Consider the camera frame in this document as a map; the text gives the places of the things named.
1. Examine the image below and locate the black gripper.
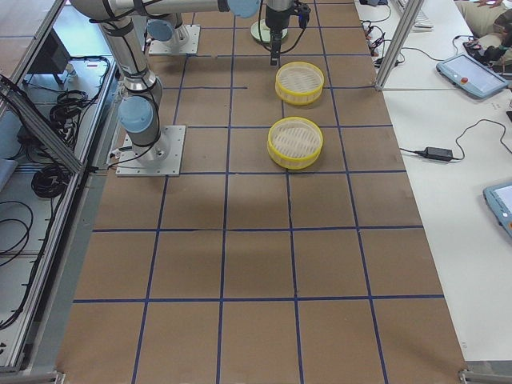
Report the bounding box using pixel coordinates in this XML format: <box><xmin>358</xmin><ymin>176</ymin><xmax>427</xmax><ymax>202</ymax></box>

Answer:
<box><xmin>266</xmin><ymin>0</ymin><xmax>311</xmax><ymax>66</ymax></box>

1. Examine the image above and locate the yellow steamer basket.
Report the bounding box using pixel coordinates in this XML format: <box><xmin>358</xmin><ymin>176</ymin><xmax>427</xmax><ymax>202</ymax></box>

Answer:
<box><xmin>267</xmin><ymin>116</ymin><xmax>324</xmax><ymax>170</ymax></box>
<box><xmin>275</xmin><ymin>62</ymin><xmax>325</xmax><ymax>106</ymax></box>

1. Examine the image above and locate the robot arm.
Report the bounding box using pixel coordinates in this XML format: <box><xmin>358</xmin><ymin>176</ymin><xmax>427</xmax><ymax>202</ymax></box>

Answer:
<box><xmin>147</xmin><ymin>1</ymin><xmax>310</xmax><ymax>66</ymax></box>
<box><xmin>71</xmin><ymin>1</ymin><xmax>261</xmax><ymax>165</ymax></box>

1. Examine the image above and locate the green plate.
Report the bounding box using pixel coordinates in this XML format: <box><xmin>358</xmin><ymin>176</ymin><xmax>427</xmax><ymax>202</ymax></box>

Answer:
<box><xmin>250</xmin><ymin>19</ymin><xmax>270</xmax><ymax>44</ymax></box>

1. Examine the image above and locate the blue teach pendant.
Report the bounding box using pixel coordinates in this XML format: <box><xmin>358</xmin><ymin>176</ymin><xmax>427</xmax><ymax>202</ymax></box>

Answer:
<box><xmin>436</xmin><ymin>54</ymin><xmax>509</xmax><ymax>98</ymax></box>
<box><xmin>483</xmin><ymin>182</ymin><xmax>511</xmax><ymax>236</ymax></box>

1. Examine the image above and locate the black power adapter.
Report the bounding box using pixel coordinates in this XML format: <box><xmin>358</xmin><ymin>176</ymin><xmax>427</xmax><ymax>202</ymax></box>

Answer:
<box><xmin>414</xmin><ymin>146</ymin><xmax>454</xmax><ymax>162</ymax></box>

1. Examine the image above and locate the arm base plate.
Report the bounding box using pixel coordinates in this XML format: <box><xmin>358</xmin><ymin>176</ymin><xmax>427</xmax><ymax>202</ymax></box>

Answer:
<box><xmin>115</xmin><ymin>126</ymin><xmax>186</xmax><ymax>177</ymax></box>
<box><xmin>147</xmin><ymin>22</ymin><xmax>201</xmax><ymax>56</ymax></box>

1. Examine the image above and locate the aluminium frame post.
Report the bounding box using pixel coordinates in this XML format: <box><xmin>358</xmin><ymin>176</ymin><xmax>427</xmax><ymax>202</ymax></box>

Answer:
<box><xmin>374</xmin><ymin>0</ymin><xmax>424</xmax><ymax>91</ymax></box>

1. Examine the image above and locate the black cable coil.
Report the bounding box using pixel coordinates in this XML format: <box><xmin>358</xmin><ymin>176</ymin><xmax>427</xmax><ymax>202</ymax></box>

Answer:
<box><xmin>30</xmin><ymin>163</ymin><xmax>69</xmax><ymax>200</ymax></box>

